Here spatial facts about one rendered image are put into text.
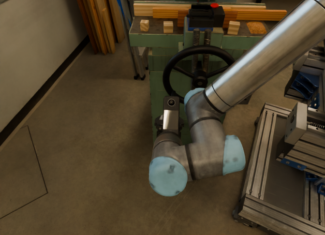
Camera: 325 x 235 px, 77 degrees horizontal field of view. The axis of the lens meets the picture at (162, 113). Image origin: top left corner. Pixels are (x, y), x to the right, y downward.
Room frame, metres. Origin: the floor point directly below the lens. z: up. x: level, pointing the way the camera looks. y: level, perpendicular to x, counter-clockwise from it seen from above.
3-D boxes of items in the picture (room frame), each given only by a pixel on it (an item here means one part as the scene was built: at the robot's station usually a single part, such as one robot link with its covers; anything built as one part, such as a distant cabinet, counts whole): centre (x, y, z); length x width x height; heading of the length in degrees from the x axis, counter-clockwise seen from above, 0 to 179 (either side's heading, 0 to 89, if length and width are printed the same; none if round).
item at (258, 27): (0.87, -0.41, 0.91); 0.10 x 0.07 x 0.02; 177
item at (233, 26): (0.83, -0.29, 0.92); 0.04 x 0.03 x 0.04; 77
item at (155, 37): (0.86, -0.16, 0.87); 0.61 x 0.30 x 0.06; 87
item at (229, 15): (0.88, -0.19, 0.93); 0.25 x 0.01 x 0.07; 87
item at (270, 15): (0.97, -0.25, 0.92); 0.60 x 0.02 x 0.04; 87
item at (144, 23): (0.86, 0.08, 0.92); 0.03 x 0.03 x 0.04; 82
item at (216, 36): (0.78, -0.16, 0.92); 0.15 x 0.13 x 0.09; 87
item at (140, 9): (0.99, -0.17, 0.93); 0.60 x 0.02 x 0.05; 87
